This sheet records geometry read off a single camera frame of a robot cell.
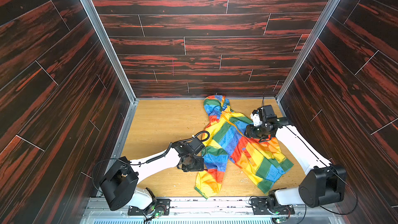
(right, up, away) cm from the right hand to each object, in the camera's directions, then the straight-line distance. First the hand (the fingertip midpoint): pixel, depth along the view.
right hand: (252, 132), depth 85 cm
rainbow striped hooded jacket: (+5, -16, +3) cm, 17 cm away
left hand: (-29, -19, -4) cm, 35 cm away
